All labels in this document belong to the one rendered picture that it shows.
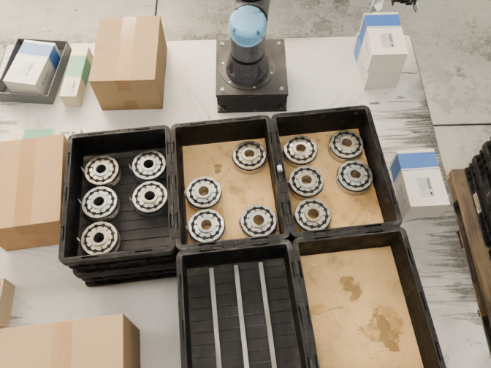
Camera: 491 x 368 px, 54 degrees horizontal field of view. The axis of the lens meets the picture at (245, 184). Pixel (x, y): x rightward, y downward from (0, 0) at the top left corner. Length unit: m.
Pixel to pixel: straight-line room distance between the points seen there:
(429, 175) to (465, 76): 1.49
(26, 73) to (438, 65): 2.16
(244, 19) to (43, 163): 0.75
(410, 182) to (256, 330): 0.66
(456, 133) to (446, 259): 1.26
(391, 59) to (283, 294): 0.89
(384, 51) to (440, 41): 1.43
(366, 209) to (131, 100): 0.89
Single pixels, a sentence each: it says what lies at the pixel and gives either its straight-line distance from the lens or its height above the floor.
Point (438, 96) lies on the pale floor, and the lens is 2.86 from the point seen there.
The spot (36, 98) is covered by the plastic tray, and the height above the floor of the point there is 0.73.
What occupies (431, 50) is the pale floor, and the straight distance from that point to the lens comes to 3.08.
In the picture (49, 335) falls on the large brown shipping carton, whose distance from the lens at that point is 1.30.
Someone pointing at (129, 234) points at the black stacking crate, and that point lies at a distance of 1.40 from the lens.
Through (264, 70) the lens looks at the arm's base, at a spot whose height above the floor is 0.84.
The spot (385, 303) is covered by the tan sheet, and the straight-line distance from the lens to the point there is 1.34.
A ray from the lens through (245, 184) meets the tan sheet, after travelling 1.43.
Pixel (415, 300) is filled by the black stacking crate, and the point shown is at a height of 0.90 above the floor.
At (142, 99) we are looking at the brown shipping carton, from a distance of 1.74.
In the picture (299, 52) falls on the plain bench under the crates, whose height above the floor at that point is 0.70.
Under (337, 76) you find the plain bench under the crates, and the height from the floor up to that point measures 0.70.
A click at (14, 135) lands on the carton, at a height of 0.76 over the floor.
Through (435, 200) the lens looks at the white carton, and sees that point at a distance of 1.55.
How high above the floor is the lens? 2.09
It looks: 62 degrees down
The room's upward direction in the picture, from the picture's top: 2 degrees counter-clockwise
